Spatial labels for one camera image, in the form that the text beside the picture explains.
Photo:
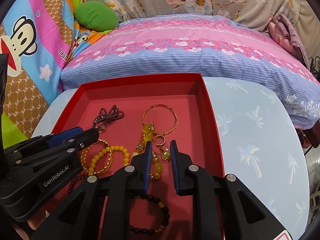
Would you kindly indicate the pink purple floral pillow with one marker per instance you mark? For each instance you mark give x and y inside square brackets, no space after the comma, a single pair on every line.
[213,46]

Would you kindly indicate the red cardboard box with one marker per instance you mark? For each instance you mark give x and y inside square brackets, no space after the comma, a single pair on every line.
[196,135]

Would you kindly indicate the pink purple folded cloth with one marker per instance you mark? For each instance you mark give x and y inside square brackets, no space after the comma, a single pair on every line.
[283,32]

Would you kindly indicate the large thin gold bangle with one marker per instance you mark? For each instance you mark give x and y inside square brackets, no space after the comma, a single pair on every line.
[162,106]

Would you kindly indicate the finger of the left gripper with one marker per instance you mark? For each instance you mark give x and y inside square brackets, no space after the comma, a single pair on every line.
[41,143]
[65,155]

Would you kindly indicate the gold hoop earring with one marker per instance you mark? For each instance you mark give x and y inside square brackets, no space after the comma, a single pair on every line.
[159,140]
[165,153]

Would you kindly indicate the green cushion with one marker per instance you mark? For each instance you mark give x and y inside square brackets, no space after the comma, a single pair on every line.
[96,16]

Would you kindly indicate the cartoon monkey colourful blanket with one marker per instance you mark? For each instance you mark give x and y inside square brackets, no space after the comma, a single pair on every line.
[40,37]

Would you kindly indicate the person's left hand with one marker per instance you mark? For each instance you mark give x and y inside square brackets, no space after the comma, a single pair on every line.
[32,224]

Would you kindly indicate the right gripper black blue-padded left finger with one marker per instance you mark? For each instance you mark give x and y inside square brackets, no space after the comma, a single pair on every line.
[100,208]

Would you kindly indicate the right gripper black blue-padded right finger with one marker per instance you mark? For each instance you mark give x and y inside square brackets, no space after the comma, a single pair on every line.
[223,207]

